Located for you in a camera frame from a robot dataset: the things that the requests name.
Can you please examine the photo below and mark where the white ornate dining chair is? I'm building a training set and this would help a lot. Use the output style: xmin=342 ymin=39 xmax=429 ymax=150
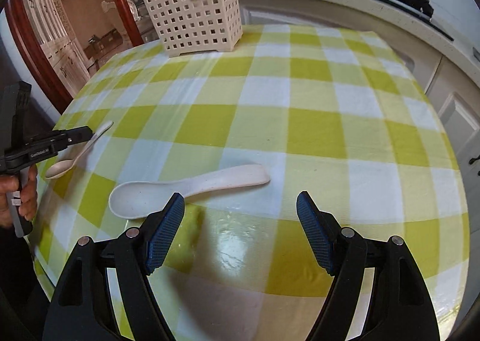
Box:
xmin=101 ymin=0 xmax=140 ymax=42

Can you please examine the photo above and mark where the green checkered tablecloth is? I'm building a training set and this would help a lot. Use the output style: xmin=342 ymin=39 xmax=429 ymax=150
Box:
xmin=30 ymin=24 xmax=470 ymax=340

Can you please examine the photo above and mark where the cream perforated utensil basket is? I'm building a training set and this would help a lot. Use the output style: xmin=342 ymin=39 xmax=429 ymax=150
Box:
xmin=143 ymin=0 xmax=242 ymax=57

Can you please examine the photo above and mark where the red wooden sliding door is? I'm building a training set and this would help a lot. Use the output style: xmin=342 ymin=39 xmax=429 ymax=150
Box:
xmin=5 ymin=0 xmax=154 ymax=120

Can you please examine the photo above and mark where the person's left hand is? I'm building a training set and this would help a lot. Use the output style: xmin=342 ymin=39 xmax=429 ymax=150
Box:
xmin=0 ymin=164 xmax=38 ymax=229

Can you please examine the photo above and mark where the large white ceramic spoon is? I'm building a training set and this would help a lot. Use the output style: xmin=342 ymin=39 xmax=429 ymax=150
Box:
xmin=108 ymin=164 xmax=270 ymax=220

